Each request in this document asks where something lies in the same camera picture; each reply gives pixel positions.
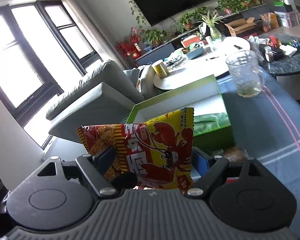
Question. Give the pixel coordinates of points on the green snack bag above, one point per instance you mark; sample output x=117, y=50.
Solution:
x=210, y=122

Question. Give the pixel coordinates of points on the green cardboard box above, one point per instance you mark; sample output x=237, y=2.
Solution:
x=205, y=97

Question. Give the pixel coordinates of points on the blue striped tablecloth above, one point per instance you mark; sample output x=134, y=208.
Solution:
x=267, y=126

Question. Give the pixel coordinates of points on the red festive decoration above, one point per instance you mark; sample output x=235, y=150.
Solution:
x=130, y=47

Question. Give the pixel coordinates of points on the round white coffee table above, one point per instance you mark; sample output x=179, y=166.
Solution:
x=212, y=63

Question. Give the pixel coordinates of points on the clear plastic storage bin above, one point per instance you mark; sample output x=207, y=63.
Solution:
x=288, y=19

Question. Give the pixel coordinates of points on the potted green plant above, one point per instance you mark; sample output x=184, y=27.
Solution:
x=154, y=37

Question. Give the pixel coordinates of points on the grey sofa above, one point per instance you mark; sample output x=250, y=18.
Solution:
x=105, y=95

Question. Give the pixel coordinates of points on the blue tray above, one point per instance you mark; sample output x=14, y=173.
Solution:
x=195, y=53

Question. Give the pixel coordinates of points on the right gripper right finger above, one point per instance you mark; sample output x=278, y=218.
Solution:
x=210, y=173

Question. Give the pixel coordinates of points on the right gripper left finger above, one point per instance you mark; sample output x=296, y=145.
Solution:
x=93, y=169

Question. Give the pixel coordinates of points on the spider plant in vase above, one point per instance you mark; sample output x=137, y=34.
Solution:
x=211, y=19

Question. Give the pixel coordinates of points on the clear glass mug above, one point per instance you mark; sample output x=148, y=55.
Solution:
x=245, y=72

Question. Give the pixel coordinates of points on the gold tin can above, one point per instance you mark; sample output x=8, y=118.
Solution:
x=160, y=69

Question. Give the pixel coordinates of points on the orange packaged bread bun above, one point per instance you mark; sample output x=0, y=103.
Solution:
x=235, y=154

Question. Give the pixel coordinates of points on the dark round side table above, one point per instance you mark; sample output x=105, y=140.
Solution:
x=286, y=70

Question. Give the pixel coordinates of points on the red yellow lobster snack bag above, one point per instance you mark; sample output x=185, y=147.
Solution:
x=157, y=151

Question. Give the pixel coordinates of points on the open cardboard box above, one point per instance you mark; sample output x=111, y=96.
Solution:
x=240, y=26

